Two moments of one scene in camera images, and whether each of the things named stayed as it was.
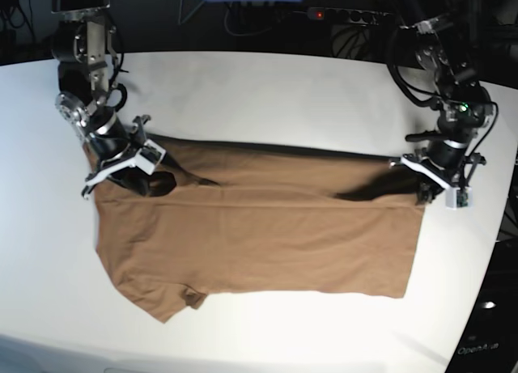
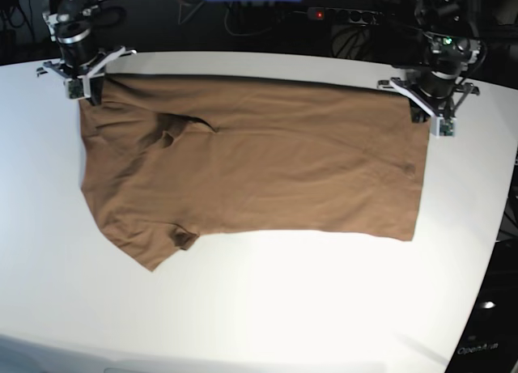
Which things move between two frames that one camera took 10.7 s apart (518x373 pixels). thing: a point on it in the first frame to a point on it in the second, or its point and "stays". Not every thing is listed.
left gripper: (133, 167) to (86, 70)
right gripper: (447, 165) to (438, 92)
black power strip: (347, 14) stays
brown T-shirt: (205, 218) to (165, 158)
